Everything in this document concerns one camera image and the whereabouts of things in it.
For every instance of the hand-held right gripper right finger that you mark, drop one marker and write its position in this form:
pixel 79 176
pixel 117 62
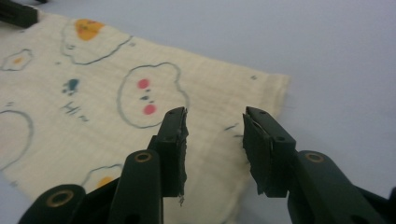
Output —
pixel 268 155

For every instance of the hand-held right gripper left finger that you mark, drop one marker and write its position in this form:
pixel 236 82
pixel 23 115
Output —
pixel 172 155

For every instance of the cream cloth with egg print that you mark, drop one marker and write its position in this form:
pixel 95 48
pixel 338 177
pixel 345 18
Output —
pixel 99 109

